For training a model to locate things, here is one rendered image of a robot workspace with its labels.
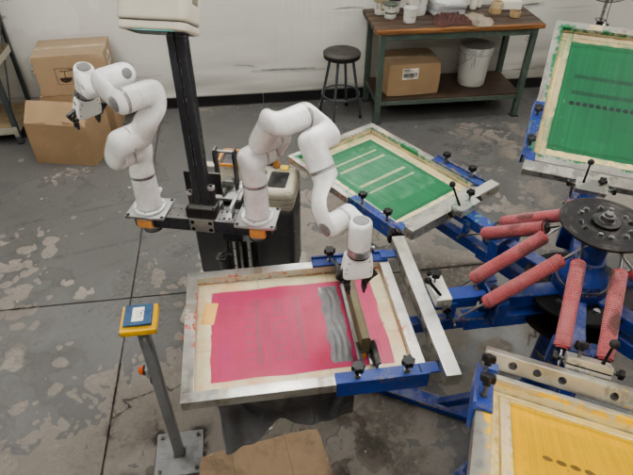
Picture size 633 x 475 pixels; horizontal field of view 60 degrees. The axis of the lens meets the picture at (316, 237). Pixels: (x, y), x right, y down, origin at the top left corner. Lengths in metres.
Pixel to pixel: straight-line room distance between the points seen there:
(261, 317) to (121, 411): 1.26
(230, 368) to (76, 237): 2.49
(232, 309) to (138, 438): 1.10
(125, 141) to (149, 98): 0.18
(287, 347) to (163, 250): 2.10
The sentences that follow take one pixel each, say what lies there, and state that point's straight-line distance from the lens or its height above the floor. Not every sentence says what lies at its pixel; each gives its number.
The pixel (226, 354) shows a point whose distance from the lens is 1.91.
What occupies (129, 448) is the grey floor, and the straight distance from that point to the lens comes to 2.93.
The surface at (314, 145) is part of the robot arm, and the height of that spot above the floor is 1.60.
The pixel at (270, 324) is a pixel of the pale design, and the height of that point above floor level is 0.96.
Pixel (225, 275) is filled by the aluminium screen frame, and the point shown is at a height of 0.99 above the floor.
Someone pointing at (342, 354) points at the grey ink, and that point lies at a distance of 1.88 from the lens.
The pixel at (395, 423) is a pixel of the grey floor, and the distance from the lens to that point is 2.89.
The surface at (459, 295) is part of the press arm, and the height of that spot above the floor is 1.04.
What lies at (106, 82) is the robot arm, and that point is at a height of 1.72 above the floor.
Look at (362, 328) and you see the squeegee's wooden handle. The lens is 1.83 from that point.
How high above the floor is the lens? 2.43
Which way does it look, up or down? 40 degrees down
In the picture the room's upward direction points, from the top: straight up
